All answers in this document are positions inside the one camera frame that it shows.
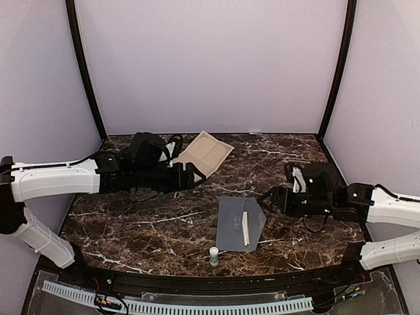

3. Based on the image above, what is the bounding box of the black right frame post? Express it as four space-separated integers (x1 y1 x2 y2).
318 0 357 141

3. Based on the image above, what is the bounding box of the black left frame post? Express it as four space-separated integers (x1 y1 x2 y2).
65 0 108 142

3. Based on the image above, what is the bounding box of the black front table rail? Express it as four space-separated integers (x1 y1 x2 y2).
49 261 371 303

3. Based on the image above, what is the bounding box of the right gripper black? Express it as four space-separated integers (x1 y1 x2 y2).
258 185 334 218

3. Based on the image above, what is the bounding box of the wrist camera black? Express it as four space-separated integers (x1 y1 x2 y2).
159 135 184 167
283 163 307 193

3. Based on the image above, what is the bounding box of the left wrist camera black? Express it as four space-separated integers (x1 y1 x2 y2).
159 135 184 167

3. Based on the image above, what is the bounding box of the beige lined letter sheet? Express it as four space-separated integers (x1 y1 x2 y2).
174 131 234 178

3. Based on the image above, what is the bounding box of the white slotted cable duct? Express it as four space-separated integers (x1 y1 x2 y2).
42 280 314 314

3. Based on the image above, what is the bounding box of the small electronics board with leds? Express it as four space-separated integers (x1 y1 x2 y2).
94 295 121 310

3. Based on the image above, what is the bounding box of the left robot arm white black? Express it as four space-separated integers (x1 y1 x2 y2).
1 133 207 286

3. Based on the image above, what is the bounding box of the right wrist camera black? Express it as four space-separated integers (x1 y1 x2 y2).
283 163 307 193

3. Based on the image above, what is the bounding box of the black frame post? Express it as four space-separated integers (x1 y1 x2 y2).
318 0 357 141
65 0 108 142

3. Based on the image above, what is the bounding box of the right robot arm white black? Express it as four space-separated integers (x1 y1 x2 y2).
257 162 419 285

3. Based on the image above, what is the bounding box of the beige letter paper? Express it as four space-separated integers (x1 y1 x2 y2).
241 211 250 247

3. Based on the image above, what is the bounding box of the grey envelope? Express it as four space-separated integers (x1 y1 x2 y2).
216 196 266 252

